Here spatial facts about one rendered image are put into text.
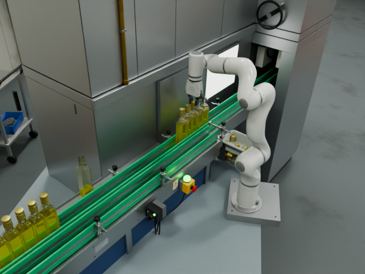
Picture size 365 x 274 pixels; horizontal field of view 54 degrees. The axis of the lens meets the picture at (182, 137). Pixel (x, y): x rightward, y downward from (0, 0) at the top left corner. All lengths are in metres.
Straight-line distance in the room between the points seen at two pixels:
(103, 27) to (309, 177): 2.81
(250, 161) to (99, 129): 0.82
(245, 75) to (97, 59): 0.72
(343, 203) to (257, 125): 2.04
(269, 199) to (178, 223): 0.59
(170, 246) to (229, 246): 0.33
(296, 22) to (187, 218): 1.60
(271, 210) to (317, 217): 1.28
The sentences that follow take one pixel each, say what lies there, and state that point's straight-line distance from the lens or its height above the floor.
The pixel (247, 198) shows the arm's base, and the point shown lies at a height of 0.90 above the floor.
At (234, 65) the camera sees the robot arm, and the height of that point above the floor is 1.69.
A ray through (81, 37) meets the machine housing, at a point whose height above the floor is 1.86.
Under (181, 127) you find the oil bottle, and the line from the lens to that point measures 2.19.
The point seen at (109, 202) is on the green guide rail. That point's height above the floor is 1.10.
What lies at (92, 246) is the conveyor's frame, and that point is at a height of 1.03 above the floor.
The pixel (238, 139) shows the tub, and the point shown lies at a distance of 2.59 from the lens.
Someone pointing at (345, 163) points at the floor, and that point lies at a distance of 4.30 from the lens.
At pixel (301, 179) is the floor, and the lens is 3.90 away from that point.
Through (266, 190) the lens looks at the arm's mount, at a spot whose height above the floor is 0.81.
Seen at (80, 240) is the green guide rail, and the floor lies 1.09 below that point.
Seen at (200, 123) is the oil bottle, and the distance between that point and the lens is 2.34.
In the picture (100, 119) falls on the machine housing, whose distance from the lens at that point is 1.89.
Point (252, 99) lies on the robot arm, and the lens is 1.78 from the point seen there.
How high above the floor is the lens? 2.42
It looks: 35 degrees down
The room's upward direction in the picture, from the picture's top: 2 degrees clockwise
